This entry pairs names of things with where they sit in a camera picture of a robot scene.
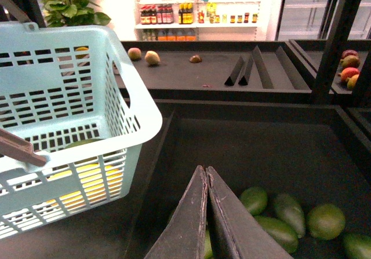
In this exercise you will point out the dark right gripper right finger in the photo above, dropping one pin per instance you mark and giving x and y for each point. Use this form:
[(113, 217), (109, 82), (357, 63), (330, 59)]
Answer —
[(234, 233)]

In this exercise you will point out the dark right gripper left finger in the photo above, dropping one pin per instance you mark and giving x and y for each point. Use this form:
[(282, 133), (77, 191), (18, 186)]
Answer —
[(184, 235)]

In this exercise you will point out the yellow mango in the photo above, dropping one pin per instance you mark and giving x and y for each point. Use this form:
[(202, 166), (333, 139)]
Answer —
[(96, 187)]

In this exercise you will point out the light blue plastic basket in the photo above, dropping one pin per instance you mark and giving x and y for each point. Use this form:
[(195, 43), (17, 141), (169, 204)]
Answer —
[(51, 99)]

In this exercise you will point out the dark green avocado long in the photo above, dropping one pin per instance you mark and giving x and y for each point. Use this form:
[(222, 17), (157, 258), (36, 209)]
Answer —
[(208, 247)]

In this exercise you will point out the dark green avocado centre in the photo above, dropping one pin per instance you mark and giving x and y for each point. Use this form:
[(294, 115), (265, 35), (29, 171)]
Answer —
[(280, 231)]

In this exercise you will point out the dark green avocado upright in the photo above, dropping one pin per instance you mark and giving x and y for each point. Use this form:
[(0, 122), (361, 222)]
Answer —
[(288, 210)]

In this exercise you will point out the light green round avocado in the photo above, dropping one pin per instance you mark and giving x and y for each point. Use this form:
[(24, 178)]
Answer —
[(325, 222)]

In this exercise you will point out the green avocado right edge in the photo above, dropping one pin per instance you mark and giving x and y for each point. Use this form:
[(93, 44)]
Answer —
[(356, 245)]

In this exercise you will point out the pale green mango back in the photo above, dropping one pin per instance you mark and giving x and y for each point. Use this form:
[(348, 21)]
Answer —
[(152, 58)]

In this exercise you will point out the pink green mango back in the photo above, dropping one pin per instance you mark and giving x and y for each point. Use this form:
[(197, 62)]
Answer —
[(134, 54)]

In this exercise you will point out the red green mango pile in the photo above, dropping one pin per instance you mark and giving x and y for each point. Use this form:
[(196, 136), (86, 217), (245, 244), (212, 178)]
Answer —
[(350, 63)]

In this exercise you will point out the black triangular divider left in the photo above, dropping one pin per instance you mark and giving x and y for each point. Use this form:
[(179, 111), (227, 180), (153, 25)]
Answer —
[(231, 80)]

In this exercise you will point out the black triangular divider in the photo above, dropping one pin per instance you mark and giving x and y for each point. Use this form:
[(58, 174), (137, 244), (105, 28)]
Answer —
[(244, 80), (231, 80)]

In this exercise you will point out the black triangular divider right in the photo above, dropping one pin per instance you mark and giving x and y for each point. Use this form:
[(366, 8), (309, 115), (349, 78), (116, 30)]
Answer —
[(244, 80)]

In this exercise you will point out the brown fruit back tray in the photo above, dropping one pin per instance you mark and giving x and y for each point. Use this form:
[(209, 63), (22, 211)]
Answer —
[(195, 59)]

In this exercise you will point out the yellow star fruit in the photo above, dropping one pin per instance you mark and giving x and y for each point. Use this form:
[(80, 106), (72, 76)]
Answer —
[(84, 51)]

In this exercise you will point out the white grocery shelf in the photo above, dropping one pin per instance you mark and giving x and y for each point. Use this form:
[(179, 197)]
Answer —
[(197, 20)]

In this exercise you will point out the green potted plant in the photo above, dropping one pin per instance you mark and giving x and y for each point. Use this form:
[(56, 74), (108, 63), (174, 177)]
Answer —
[(69, 13)]

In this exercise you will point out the black shelf post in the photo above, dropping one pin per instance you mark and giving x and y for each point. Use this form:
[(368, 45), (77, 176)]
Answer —
[(335, 44)]

